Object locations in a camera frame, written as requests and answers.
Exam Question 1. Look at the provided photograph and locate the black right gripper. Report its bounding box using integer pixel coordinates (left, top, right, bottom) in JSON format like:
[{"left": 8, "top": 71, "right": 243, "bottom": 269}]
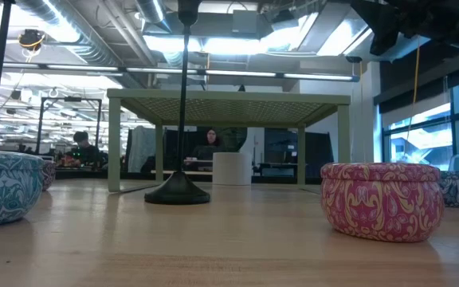
[{"left": 351, "top": 0, "right": 432, "bottom": 57}]

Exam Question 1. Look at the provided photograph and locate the white cloth cover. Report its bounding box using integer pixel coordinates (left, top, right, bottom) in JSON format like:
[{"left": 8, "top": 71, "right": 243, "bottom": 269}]
[{"left": 127, "top": 126, "right": 157, "bottom": 174}]

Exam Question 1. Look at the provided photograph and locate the dark red patterned cushion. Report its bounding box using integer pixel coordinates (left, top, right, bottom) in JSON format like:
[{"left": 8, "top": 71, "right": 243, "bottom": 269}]
[{"left": 41, "top": 159, "right": 57, "bottom": 192}]

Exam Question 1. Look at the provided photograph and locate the black aluminium table frame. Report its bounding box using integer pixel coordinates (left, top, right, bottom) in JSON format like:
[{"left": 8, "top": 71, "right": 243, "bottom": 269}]
[{"left": 53, "top": 169, "right": 322, "bottom": 185}]

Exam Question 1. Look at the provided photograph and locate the blue speckled ball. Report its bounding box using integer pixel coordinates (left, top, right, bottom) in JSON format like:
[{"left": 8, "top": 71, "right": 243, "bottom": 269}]
[{"left": 0, "top": 150, "right": 45, "bottom": 229}]

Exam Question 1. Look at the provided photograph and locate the green plant in white pot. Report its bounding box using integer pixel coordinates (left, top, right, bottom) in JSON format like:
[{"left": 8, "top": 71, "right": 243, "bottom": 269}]
[{"left": 212, "top": 126, "right": 253, "bottom": 187}]

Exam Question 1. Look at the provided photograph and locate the black rig frame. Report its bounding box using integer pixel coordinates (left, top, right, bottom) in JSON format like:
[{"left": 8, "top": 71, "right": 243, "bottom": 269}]
[{"left": 35, "top": 96, "right": 104, "bottom": 155}]

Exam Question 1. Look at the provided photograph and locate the pink speckled ball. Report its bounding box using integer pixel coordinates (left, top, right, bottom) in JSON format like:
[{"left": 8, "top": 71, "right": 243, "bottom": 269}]
[{"left": 320, "top": 162, "right": 445, "bottom": 244}]

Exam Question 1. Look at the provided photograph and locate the person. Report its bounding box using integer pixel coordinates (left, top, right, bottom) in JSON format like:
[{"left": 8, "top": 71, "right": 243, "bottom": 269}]
[
  {"left": 66, "top": 130, "right": 105, "bottom": 168},
  {"left": 189, "top": 128, "right": 226, "bottom": 172}
]

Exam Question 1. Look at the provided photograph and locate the green perforated metal shelf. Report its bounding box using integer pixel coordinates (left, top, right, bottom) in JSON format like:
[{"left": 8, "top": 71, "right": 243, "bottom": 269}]
[{"left": 106, "top": 88, "right": 351, "bottom": 194}]

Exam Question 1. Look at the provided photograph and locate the long hanging light strip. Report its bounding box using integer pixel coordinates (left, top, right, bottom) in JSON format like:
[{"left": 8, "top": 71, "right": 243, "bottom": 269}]
[{"left": 0, "top": 61, "right": 361, "bottom": 83}]

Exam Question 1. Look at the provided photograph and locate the yellow black cable reel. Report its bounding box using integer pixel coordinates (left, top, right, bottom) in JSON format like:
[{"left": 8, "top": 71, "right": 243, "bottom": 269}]
[{"left": 17, "top": 28, "right": 46, "bottom": 52}]

